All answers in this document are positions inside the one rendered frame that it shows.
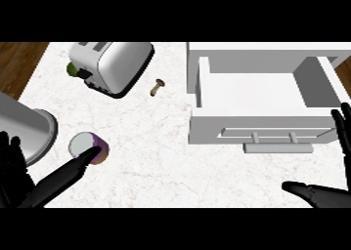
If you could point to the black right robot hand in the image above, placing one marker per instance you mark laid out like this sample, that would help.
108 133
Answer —
349 136

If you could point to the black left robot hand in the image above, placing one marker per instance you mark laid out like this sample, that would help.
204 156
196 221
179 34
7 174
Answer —
10 182

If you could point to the purple can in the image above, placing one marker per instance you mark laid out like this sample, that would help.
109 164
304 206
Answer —
88 146

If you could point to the white open drawer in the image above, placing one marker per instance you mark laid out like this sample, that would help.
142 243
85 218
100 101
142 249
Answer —
260 110

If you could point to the grey cylindrical appliance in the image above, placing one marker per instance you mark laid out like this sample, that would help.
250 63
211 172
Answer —
19 125

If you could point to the white cabinet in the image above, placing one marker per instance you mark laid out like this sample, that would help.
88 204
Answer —
264 53

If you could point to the green round object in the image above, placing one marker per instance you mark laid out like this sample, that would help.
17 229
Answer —
72 69

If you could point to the silver toaster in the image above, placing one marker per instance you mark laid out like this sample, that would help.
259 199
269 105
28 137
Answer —
113 66

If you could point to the brown mushroom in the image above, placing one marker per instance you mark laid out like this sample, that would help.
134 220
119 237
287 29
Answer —
156 86

